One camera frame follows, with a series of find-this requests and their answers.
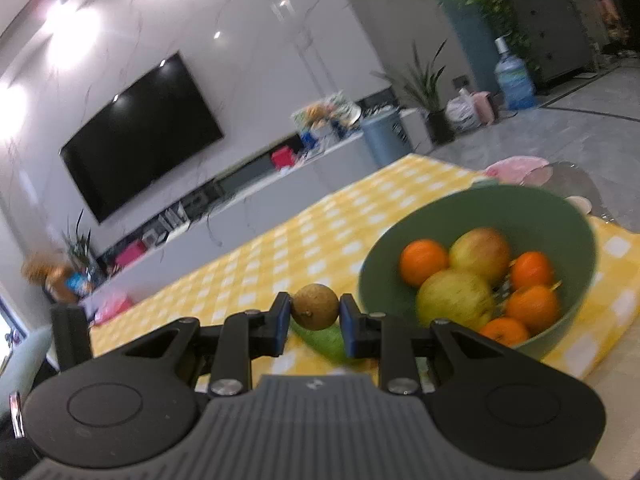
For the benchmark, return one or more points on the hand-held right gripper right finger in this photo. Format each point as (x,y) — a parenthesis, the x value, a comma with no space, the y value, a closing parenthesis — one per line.
(346,322)

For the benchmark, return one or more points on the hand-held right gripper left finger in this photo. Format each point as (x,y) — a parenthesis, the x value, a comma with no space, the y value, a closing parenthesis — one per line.
(282,317)

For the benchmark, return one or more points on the brown longan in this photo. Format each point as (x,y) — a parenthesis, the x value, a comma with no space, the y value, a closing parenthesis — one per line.
(315,306)

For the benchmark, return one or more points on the yellow-green pear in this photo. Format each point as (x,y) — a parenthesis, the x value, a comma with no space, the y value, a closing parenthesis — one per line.
(452,299)

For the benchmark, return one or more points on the green bowl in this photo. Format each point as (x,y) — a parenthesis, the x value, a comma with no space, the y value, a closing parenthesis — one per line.
(500,210)

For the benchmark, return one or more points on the pink bag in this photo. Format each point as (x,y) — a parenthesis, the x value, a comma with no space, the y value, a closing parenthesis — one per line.
(112,307)

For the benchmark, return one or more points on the pale green cushion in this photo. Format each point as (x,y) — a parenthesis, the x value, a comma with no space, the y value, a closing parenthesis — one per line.
(25,365)

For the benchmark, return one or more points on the brown plush toy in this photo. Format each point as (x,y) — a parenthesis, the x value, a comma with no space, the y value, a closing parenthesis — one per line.
(52,277)

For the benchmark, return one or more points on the yellow checkered cloth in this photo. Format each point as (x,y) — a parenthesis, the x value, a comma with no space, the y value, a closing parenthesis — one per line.
(310,240)

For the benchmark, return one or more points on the small potted plant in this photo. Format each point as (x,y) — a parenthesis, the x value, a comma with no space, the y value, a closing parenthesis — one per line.
(80,247)

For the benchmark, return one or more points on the orange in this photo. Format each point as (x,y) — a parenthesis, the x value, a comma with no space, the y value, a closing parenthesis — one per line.
(531,308)
(531,270)
(422,261)
(504,331)

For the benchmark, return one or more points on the pink box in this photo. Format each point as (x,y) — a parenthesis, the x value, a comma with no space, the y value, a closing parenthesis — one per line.
(130,253)

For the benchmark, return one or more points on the long low television cabinet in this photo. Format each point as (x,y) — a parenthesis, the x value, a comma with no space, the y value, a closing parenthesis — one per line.
(250,200)

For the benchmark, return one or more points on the red-yellow apple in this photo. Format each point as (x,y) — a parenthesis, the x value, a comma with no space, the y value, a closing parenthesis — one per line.
(480,254)

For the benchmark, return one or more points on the red box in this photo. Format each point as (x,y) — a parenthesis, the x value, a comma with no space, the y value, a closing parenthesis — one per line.
(283,158)

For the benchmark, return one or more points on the blue-grey trash can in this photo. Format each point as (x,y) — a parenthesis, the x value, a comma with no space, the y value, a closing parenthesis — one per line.
(385,140)

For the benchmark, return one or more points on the pile of snack bags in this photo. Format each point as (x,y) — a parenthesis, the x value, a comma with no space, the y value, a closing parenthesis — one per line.
(325,117)

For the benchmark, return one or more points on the black flat television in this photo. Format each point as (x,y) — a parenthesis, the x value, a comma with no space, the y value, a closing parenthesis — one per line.
(142,140)

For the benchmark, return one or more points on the white plastic bag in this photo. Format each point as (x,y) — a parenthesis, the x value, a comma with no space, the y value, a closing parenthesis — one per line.
(462,112)

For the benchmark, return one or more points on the tall-leaved potted plant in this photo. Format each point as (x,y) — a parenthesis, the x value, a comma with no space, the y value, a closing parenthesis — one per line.
(430,90)

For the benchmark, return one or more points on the pink heater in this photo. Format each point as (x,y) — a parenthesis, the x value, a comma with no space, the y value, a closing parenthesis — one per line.
(485,107)

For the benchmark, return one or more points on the round glass table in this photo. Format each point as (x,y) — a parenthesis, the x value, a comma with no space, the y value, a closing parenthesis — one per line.
(580,180)

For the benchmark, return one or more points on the blue water jug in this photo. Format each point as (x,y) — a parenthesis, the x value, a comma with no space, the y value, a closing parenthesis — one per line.
(515,77)

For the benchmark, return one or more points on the dark grey dresser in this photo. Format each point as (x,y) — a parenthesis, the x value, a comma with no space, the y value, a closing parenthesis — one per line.
(550,30)

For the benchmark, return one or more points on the hallway shelf with items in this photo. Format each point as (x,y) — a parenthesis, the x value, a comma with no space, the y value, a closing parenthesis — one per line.
(617,15)

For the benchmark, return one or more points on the wall power socket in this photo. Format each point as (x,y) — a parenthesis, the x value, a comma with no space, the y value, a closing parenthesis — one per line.
(461,81)

